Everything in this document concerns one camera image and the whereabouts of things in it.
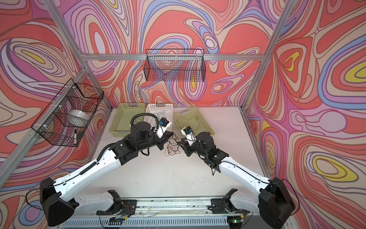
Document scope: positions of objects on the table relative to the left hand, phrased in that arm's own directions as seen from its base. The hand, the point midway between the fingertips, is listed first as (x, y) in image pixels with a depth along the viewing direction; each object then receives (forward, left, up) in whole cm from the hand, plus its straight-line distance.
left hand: (173, 132), depth 70 cm
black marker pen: (-1, +51, -3) cm, 51 cm away
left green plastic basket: (+25, +44, -28) cm, 58 cm away
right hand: (0, -4, -11) cm, 11 cm away
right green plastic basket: (+32, -13, -27) cm, 44 cm away
